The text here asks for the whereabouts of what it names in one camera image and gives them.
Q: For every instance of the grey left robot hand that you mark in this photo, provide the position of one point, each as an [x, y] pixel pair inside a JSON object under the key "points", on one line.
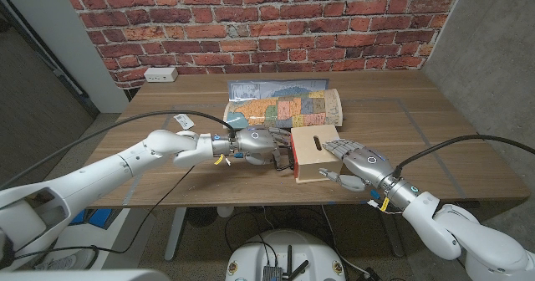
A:
{"points": [[255, 141]]}

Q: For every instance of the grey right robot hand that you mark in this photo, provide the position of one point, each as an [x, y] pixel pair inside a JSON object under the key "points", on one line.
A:
{"points": [[370, 164]]}

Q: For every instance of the light wooden slotted box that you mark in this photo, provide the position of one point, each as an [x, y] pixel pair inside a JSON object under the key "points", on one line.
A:
{"points": [[311, 157]]}

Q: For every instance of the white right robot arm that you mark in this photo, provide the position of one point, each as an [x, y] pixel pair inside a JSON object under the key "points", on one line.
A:
{"points": [[451, 231]]}

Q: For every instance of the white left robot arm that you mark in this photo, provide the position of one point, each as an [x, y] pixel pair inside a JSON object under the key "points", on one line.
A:
{"points": [[104, 176]]}

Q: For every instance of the rolled colourful map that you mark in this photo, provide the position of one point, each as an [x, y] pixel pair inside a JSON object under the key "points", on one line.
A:
{"points": [[301, 107]]}

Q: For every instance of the grey metal table leg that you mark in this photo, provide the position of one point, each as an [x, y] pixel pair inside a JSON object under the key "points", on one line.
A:
{"points": [[390, 235], [175, 235]]}

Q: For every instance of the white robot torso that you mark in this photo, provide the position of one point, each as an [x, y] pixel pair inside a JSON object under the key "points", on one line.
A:
{"points": [[284, 251]]}

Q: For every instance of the white power strip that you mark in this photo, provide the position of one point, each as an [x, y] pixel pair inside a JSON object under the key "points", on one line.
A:
{"points": [[160, 74]]}

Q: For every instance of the red brick printed backdrop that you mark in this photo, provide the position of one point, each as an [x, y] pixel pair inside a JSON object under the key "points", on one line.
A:
{"points": [[267, 21]]}

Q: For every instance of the blue foot pad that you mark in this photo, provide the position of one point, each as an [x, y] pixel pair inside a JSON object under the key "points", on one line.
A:
{"points": [[100, 217], [77, 219]]}

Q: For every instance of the white robot chest panel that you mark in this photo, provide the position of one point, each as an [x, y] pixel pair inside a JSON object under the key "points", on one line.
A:
{"points": [[83, 276]]}

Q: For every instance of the grey sneaker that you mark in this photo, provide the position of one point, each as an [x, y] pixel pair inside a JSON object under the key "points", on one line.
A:
{"points": [[62, 262]]}

